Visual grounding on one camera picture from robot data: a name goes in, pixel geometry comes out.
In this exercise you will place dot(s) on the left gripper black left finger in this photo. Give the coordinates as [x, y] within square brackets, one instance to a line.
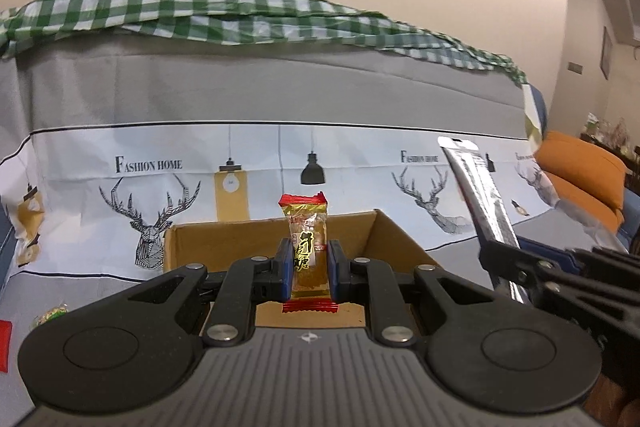
[137, 346]

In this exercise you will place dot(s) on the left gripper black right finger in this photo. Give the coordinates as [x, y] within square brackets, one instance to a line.
[486, 349]

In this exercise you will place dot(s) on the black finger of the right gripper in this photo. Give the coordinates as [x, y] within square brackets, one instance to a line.
[541, 268]
[607, 266]

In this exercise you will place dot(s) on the silver foil snack packet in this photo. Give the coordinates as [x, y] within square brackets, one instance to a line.
[490, 220]

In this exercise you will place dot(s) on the round puffed rice cake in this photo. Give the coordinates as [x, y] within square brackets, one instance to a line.
[49, 315]

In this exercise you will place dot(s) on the red snack packet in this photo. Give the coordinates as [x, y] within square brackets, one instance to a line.
[5, 341]

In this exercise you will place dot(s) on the small golden red candy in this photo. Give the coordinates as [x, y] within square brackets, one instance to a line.
[310, 291]

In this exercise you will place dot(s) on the orange cushion lower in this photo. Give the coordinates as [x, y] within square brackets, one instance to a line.
[612, 219]

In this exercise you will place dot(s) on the orange cushion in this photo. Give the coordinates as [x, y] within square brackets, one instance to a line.
[589, 167]
[612, 219]

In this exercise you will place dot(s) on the orange cushion upper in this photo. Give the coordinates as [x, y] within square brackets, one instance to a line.
[589, 167]

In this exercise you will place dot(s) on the blue sofa armrest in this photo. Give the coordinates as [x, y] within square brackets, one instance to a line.
[7, 246]

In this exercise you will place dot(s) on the blue cushion far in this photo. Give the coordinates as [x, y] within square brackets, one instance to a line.
[536, 117]

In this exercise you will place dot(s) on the brown cardboard box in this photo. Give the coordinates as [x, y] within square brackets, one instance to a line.
[366, 234]

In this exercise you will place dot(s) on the grey deer print sofa cover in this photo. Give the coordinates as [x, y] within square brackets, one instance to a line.
[150, 119]

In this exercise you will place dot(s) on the green checkered cloth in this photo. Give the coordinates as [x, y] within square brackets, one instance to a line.
[244, 23]

